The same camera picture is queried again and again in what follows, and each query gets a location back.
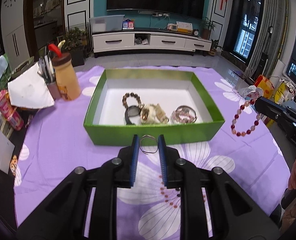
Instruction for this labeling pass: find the potted plant on floor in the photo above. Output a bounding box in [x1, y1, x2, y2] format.
[61, 27, 89, 67]

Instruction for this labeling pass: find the pink snack package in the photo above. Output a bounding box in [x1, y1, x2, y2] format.
[0, 90, 24, 131]

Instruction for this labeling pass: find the brown wooden bead bracelet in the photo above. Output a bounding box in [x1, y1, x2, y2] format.
[121, 92, 144, 110]

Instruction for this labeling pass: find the blue red QR stand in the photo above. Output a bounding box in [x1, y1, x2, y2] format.
[122, 18, 134, 30]

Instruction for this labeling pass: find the potted plant on cabinet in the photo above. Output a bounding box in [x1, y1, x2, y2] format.
[201, 17, 216, 40]

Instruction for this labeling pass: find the cream wrist watch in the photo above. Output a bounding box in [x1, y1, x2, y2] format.
[140, 104, 169, 125]

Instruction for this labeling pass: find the clear plastic storage bin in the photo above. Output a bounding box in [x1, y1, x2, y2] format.
[89, 15, 125, 34]

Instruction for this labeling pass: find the small floor plant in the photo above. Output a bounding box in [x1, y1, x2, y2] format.
[208, 40, 223, 56]

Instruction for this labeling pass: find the small alarm clock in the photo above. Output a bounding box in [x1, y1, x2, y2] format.
[193, 29, 200, 36]

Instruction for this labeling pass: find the green cardboard box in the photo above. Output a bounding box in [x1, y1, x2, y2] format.
[83, 68, 225, 146]

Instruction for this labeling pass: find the white yellow calendar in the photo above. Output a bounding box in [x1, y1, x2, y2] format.
[176, 21, 193, 34]

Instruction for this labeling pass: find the pink crystal bead bracelet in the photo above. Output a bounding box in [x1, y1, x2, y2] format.
[170, 108, 198, 125]

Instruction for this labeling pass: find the silver bangle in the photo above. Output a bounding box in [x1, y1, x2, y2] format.
[171, 105, 197, 124]

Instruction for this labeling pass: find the white TV cabinet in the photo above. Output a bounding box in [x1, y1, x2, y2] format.
[92, 30, 211, 54]

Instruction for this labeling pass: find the red pink bead bracelet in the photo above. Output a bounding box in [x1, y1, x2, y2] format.
[230, 99, 262, 138]

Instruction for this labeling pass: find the white paper sheet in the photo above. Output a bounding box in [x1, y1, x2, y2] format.
[8, 63, 54, 109]

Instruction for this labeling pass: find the yellow bear bottle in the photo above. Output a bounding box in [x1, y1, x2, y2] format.
[48, 43, 81, 101]

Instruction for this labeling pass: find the pen holder cup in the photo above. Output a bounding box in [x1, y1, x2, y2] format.
[38, 56, 61, 100]

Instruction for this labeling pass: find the plastic shopping bag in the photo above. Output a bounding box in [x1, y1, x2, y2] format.
[238, 85, 263, 106]

